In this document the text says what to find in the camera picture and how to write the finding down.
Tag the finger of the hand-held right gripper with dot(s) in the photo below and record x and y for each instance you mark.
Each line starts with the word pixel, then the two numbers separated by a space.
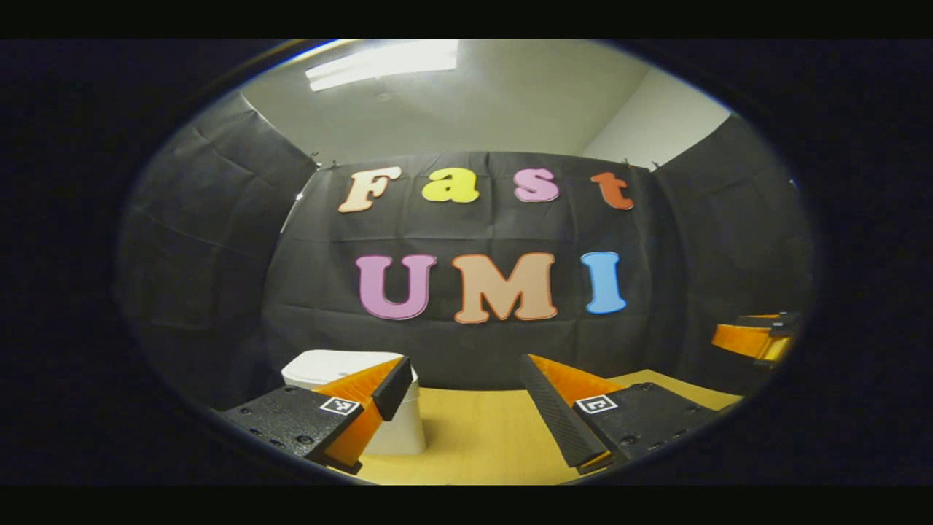
pixel 740 339
pixel 780 321

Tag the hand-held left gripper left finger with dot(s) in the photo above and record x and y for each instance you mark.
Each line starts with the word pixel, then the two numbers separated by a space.
pixel 393 386

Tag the white desktop garbage bin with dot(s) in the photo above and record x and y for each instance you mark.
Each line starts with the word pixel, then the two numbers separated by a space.
pixel 328 364

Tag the wooden desktop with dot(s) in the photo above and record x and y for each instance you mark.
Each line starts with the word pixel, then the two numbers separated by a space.
pixel 481 437

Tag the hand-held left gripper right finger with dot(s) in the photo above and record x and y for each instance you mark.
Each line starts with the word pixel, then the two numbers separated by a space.
pixel 557 423

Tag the black backdrop cloth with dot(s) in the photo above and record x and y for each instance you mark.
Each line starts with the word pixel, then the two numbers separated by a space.
pixel 496 343

